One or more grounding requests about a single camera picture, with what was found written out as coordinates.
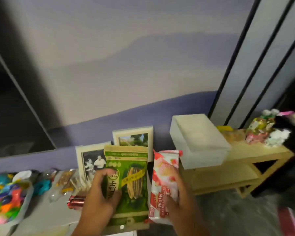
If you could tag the person's right hand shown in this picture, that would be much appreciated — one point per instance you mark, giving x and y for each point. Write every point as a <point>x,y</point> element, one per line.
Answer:
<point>184,206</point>

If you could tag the person's left hand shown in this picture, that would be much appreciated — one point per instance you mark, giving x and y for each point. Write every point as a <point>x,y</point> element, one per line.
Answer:
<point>95,204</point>

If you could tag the person's right thumb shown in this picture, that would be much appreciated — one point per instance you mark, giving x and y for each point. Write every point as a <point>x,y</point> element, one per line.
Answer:
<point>168,202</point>

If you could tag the person's left thumb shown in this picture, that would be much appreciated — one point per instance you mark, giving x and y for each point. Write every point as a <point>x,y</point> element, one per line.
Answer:
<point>115,197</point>

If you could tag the green sunflower seed packet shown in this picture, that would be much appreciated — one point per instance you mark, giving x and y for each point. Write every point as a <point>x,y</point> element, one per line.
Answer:
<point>131,184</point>

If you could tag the pink wafer packet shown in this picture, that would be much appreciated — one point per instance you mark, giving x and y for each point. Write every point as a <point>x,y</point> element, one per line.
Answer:
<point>163,179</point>

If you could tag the person's left forearm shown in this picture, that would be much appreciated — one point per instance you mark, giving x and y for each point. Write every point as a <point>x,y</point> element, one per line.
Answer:
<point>84,229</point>

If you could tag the clear bag of brown snacks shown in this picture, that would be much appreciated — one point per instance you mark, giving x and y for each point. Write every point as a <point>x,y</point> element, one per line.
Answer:
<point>64,183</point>

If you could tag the white rectangular box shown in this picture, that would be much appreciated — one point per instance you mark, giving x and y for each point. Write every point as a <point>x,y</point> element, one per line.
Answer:
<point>199,141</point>

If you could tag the teal plastic toy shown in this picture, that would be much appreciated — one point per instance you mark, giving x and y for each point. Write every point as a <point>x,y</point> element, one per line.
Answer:
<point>41,186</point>

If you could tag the light wooden low table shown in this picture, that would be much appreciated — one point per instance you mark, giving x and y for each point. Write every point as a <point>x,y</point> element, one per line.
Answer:
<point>245,167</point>

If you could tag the yellow snack packet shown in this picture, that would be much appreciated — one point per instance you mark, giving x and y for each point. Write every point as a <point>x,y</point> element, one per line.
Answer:
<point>232,135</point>

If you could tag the white bowl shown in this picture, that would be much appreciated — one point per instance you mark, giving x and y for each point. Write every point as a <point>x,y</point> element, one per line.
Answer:
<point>22,175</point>

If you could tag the clear tub of colourful toys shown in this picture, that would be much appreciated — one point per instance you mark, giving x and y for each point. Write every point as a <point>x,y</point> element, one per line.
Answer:
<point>6,201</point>

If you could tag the pink candy packet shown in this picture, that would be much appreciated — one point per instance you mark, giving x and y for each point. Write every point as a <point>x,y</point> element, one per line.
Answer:
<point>255,137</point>

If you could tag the yellow green bottle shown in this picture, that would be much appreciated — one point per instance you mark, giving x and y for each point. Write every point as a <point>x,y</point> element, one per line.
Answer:
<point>260,124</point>

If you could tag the pink plastic object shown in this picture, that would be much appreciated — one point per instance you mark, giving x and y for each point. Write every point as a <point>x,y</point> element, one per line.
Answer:
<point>290,222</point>

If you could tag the black and white photo frame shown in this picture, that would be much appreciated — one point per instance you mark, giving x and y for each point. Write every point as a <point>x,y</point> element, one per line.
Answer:
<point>92,164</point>

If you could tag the landscape photo frame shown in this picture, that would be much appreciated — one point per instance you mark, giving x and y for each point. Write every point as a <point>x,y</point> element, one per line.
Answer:
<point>135,140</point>

